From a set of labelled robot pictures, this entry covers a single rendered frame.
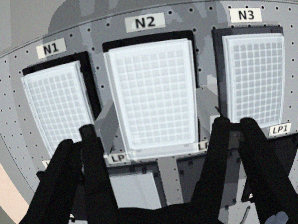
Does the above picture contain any white label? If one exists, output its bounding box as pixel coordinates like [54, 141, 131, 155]
[42, 160, 50, 168]
[198, 140, 209, 152]
[229, 8, 262, 23]
[107, 152, 138, 164]
[125, 12, 166, 33]
[268, 122, 291, 136]
[36, 38, 67, 59]

